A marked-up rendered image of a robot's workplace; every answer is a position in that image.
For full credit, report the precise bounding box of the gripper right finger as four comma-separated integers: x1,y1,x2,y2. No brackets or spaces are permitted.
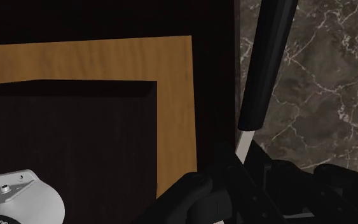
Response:
245,139,358,224

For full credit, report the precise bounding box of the black handled white knife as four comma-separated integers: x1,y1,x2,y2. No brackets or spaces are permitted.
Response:
235,0,299,165

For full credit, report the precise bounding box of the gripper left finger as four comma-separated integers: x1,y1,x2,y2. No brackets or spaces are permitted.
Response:
131,143,287,224

